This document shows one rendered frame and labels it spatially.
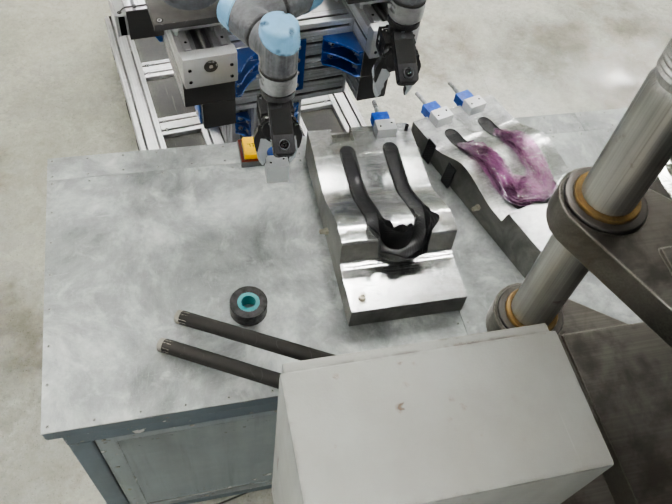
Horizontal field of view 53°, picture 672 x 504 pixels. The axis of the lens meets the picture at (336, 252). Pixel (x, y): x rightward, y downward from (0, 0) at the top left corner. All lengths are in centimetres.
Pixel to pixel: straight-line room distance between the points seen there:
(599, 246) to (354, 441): 33
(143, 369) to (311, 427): 82
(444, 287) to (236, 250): 48
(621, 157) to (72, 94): 269
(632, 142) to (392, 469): 38
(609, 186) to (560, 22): 317
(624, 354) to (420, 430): 42
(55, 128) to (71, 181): 131
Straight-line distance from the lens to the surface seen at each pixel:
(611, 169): 74
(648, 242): 79
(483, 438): 69
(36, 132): 305
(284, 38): 129
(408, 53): 152
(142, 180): 172
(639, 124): 70
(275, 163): 152
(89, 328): 150
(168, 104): 276
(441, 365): 71
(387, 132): 170
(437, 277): 151
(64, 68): 331
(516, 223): 159
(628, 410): 98
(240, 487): 204
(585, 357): 99
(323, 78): 207
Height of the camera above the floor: 209
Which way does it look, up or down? 55 degrees down
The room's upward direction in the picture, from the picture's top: 10 degrees clockwise
